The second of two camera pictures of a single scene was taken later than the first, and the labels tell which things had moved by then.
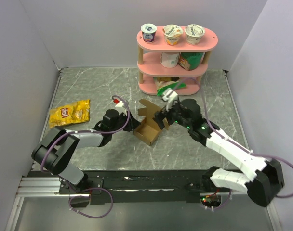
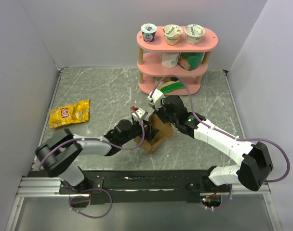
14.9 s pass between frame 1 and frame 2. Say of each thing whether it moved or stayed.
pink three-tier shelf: stayed
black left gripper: moved
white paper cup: stayed
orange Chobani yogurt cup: stayed
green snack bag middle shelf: stayed
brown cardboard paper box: moved
